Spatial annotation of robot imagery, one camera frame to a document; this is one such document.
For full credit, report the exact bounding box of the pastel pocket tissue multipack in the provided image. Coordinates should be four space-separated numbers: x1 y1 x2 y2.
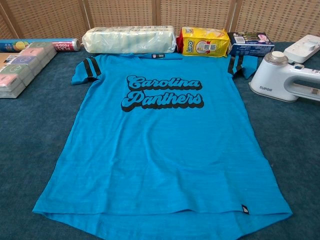
0 41 58 99

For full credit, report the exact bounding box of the white handheld garment steamer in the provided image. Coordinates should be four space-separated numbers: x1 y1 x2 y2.
248 51 320 103

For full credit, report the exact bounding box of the white toilet paper pack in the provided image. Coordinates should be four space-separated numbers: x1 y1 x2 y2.
81 24 179 55

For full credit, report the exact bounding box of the blue Carolina Panthers T-shirt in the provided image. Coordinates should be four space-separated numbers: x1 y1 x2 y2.
32 53 293 240

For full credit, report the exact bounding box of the teal carpet table cover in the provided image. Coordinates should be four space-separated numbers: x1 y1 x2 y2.
0 41 320 240

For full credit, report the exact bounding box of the yellow Lipo biscuit bag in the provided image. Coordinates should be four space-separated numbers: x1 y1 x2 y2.
176 26 231 58

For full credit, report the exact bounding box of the blue red food wrap roll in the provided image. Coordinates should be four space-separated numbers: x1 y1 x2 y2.
0 37 81 53

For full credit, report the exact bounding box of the dark blue sanitary pad pack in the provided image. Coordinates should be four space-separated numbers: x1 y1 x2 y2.
227 31 276 57

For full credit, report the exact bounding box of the white power strip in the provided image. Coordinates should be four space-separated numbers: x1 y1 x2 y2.
283 34 320 64

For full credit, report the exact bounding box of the wicker folding screen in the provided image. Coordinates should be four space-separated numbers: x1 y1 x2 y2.
0 0 320 43

